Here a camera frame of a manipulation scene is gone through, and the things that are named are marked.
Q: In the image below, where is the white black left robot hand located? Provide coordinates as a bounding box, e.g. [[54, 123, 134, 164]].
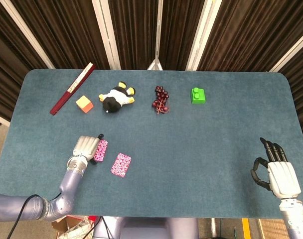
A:
[[73, 133, 105, 166]]

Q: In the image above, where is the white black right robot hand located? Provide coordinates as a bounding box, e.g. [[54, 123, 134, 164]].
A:
[[250, 137, 302, 200]]

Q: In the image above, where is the yellow orange cube block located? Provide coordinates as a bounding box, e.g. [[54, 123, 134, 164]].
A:
[[75, 95, 94, 114]]

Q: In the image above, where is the black white penguin plush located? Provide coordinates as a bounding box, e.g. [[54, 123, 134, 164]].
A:
[[98, 81, 137, 114]]

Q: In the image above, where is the dark red folded fan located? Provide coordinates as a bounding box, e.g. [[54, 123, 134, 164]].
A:
[[49, 62, 96, 116]]

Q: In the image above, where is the cardboard box with paper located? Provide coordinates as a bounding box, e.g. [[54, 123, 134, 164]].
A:
[[51, 215, 97, 239]]

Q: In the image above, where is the dark red grape bunch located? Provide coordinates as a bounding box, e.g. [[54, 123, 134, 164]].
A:
[[151, 86, 171, 116]]

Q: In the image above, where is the blue felt table cover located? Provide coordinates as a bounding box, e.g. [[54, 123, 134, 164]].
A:
[[0, 69, 303, 220]]

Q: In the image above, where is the purple robot torso base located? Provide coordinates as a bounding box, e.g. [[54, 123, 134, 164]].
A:
[[95, 216, 200, 239]]

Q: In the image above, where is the green toy building block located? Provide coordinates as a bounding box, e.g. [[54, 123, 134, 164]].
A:
[[190, 87, 207, 105]]

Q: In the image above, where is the dark brown curtain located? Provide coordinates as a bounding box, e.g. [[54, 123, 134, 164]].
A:
[[0, 0, 303, 140]]

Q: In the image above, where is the thin white stand pole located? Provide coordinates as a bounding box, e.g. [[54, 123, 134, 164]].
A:
[[147, 0, 164, 71]]

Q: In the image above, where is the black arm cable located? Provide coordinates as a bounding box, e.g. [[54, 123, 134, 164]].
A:
[[6, 191, 63, 239]]

